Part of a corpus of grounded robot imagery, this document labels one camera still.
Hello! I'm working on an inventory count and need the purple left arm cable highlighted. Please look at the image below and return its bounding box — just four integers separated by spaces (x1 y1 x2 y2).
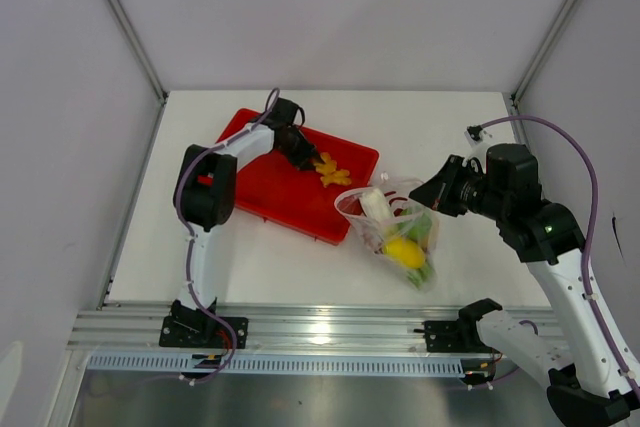
174 86 282 386

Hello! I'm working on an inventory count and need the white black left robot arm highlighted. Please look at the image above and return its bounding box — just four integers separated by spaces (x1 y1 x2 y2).
173 88 321 347

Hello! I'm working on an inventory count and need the clear zip top bag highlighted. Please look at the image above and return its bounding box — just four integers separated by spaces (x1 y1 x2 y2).
334 174 439 291

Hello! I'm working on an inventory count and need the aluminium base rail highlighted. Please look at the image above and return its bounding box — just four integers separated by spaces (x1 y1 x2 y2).
67 302 559 359

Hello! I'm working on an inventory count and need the green white leek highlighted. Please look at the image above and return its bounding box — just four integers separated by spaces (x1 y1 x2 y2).
359 188 436 290

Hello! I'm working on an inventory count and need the left aluminium frame post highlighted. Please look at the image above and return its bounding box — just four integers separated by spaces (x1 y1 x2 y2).
103 0 168 103

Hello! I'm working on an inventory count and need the aluminium frame post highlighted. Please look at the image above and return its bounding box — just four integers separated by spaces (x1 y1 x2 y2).
103 0 168 103
510 0 582 109

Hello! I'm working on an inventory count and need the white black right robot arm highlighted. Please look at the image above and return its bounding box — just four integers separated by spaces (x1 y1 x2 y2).
409 143 639 426

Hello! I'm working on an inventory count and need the red plastic tray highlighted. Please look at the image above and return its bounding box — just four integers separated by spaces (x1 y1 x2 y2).
235 127 379 245

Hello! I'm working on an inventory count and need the green custard apple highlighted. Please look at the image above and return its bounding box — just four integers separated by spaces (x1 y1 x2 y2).
403 213 433 244

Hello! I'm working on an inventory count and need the yellow ginger root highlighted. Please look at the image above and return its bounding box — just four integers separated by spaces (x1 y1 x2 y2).
313 152 352 188

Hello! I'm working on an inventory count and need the right aluminium frame post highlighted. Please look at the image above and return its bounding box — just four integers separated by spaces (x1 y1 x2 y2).
510 0 582 109

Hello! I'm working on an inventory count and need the white slotted cable duct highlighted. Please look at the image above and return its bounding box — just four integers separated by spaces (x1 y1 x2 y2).
87 351 465 378

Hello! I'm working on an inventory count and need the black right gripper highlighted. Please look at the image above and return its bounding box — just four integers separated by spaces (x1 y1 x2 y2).
409 155 510 222

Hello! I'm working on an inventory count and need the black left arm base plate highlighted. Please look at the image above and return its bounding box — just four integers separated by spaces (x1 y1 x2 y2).
159 316 232 349

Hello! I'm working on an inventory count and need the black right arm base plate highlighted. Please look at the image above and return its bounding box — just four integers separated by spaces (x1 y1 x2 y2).
414 320 492 354

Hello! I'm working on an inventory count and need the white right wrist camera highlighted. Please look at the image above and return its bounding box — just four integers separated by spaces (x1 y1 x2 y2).
465 125 493 160

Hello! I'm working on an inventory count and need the yellow lemon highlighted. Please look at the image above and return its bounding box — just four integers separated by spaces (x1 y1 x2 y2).
382 237 427 270

